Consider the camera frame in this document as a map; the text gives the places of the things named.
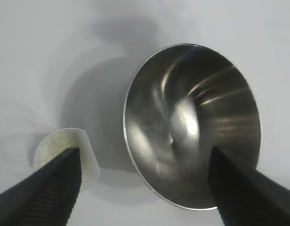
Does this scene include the stainless steel mixing bowl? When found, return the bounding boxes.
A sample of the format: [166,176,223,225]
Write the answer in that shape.
[122,43,262,211]

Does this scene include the white rice grains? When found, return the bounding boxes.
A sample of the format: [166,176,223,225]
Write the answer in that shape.
[38,132,81,166]

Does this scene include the clear plastic measuring cup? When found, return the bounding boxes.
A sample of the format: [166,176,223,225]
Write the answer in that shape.
[32,127,101,193]

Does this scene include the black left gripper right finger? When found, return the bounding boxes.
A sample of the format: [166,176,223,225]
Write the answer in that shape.
[208,145,290,226]

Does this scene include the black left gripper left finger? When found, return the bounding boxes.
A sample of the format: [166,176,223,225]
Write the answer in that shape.
[0,146,83,226]

